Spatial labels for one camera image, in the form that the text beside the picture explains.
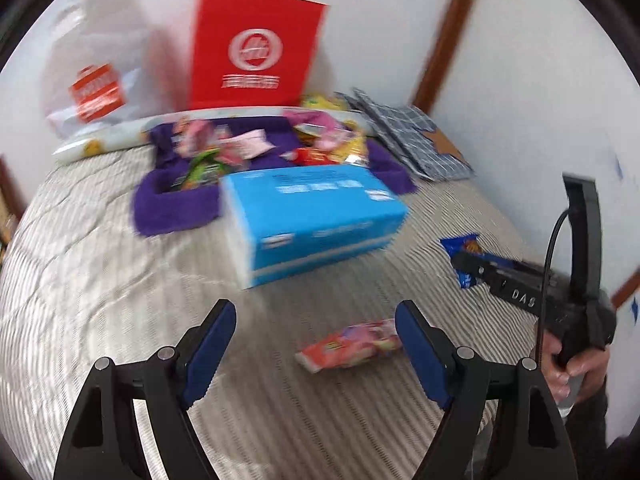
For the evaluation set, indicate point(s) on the yellow snack packet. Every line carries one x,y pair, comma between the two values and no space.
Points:
357,147

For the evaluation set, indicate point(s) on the blue cookie packet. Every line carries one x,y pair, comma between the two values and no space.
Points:
465,247

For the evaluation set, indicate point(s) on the blue tissue pack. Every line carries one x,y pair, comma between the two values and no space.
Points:
310,215

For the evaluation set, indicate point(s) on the person's right forearm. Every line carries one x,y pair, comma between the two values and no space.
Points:
590,440

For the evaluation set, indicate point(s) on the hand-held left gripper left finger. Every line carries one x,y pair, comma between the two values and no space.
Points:
210,355

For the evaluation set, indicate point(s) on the yellow snack bag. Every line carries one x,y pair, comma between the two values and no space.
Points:
322,101

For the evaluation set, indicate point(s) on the navy checked cloth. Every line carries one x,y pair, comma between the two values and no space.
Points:
415,140

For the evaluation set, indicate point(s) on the rolled printed mat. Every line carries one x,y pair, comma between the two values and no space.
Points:
100,140

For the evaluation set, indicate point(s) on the purple towel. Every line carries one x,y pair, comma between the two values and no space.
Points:
170,210

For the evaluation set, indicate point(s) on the green snack packet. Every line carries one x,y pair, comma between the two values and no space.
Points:
202,172

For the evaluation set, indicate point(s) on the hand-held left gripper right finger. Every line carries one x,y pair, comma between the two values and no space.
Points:
422,355

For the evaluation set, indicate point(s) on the translucent plastic bag red logo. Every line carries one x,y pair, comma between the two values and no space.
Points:
95,60

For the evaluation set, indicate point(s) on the magenta snack packet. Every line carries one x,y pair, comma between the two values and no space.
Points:
310,117

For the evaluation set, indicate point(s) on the long pink snack packet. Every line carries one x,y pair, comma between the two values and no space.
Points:
350,342

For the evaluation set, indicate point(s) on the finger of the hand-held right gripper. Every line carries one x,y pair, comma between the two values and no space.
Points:
497,261
467,264

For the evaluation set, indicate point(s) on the brown wooden door frame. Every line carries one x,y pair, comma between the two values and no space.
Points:
445,35

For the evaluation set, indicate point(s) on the red snack packet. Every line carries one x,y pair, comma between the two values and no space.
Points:
312,156

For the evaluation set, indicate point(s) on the red paper bag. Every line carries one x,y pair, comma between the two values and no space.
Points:
255,45

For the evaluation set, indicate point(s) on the person's right hand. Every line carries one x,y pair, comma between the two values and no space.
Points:
585,370

